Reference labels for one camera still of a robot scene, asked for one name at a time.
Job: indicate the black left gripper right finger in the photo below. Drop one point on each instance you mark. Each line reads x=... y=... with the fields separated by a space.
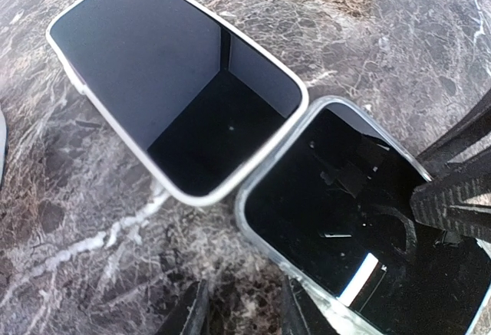
x=300 y=315

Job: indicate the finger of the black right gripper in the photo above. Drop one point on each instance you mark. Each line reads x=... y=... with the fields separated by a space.
x=472 y=128
x=442 y=203

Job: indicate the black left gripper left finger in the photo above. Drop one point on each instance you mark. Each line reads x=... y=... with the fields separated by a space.
x=190 y=312

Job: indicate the clear magsafe phone case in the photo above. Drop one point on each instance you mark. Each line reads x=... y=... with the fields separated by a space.
x=245 y=216

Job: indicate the beige phone case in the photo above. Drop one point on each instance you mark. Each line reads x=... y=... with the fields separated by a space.
x=115 y=120

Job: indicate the black phone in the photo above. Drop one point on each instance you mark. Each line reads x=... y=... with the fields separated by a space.
x=172 y=89

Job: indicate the white scalloped dish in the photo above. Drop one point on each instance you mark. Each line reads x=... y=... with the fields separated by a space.
x=3 y=144

